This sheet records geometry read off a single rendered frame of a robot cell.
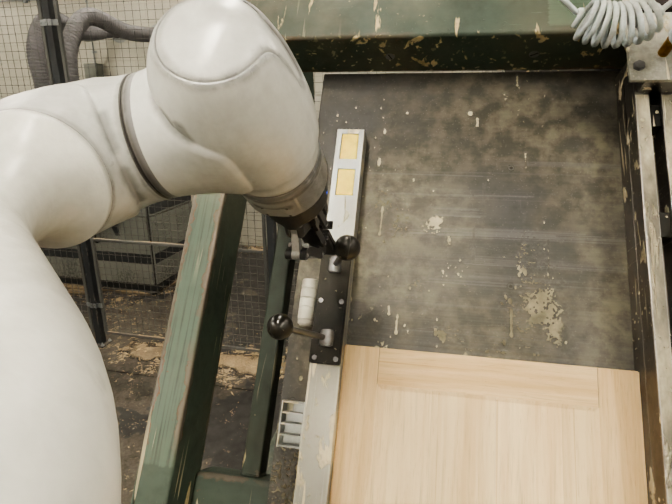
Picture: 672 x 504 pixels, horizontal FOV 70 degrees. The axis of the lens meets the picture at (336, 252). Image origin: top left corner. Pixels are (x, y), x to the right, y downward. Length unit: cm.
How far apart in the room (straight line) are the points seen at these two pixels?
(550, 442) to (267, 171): 60
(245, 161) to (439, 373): 52
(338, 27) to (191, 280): 52
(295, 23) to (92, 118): 66
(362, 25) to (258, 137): 64
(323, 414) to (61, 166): 54
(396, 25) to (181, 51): 66
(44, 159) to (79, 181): 2
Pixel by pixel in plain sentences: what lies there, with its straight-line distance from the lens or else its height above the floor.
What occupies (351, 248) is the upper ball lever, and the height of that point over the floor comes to 154.
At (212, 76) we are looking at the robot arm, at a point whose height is 175.
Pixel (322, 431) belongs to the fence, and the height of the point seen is 126.
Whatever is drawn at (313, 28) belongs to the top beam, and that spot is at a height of 186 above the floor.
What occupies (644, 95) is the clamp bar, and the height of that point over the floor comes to 174.
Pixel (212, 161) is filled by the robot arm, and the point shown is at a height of 169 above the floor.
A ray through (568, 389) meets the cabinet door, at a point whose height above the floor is 133.
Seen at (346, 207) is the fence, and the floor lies 156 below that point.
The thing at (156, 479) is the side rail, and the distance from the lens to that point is 86.
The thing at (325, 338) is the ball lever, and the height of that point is 138.
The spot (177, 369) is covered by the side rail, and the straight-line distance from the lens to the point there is 85.
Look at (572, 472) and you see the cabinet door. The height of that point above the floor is 123.
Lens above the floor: 173
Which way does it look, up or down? 17 degrees down
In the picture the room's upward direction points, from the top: straight up
